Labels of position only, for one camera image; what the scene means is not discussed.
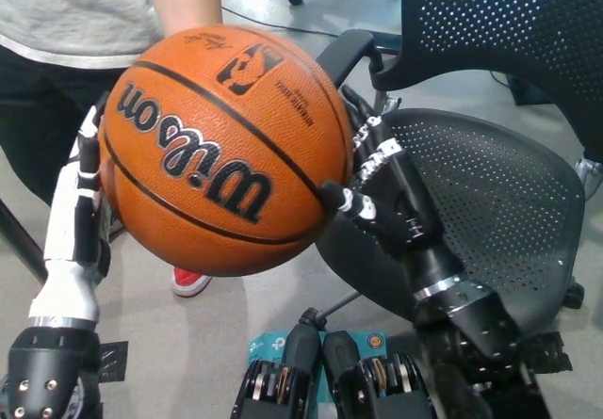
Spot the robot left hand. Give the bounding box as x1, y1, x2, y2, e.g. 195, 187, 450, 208
28, 91, 114, 322

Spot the black perforated office chair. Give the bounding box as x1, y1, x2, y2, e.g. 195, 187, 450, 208
301, 0, 603, 345

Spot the black slanted pole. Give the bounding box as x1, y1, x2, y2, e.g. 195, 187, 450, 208
0, 197, 48, 283

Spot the person's left red white sneaker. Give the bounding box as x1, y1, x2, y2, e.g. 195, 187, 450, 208
171, 266, 214, 298

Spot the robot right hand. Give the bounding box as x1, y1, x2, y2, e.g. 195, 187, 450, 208
319, 84, 466, 298

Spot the orange Wilson basketball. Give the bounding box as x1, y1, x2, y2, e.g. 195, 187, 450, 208
98, 25, 355, 278

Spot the black floor cable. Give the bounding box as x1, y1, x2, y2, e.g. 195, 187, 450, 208
220, 6, 340, 38

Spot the black tape patch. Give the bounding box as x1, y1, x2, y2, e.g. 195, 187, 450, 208
96, 341, 129, 385
517, 331, 574, 373

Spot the teal cardboard box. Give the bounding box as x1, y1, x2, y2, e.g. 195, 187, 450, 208
248, 329, 390, 411

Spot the person in grey shirt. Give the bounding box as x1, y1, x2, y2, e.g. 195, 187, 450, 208
0, 0, 222, 213

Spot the black box on floor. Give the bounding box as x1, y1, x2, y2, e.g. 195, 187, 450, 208
508, 74, 562, 107

